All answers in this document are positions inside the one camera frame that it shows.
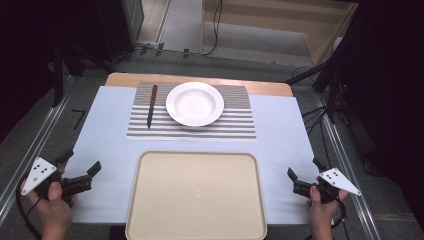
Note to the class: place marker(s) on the white plate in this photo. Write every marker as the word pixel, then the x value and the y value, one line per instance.
pixel 195 104

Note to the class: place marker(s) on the pale blue table sheet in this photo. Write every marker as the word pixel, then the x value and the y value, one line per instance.
pixel 106 133

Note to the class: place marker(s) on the wooden shelf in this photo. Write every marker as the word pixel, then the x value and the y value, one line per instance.
pixel 320 36

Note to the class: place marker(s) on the person's left hand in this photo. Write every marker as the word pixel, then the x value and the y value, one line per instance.
pixel 55 210

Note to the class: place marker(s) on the dark cabinet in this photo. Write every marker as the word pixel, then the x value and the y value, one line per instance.
pixel 116 26

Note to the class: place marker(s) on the striped placemat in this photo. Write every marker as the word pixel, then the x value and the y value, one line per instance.
pixel 233 123

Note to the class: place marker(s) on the person's right hand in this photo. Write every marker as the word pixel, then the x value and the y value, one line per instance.
pixel 321 213

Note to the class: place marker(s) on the black metal stand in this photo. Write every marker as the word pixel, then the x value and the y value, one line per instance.
pixel 60 73
pixel 336 73

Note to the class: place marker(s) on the beige tray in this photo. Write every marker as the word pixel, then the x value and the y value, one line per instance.
pixel 196 196

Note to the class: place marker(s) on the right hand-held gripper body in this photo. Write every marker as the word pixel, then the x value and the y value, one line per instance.
pixel 336 178

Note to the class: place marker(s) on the metal floor rail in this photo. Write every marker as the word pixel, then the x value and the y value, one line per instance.
pixel 33 150
pixel 346 173

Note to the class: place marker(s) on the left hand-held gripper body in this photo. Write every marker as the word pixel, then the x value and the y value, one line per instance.
pixel 38 175

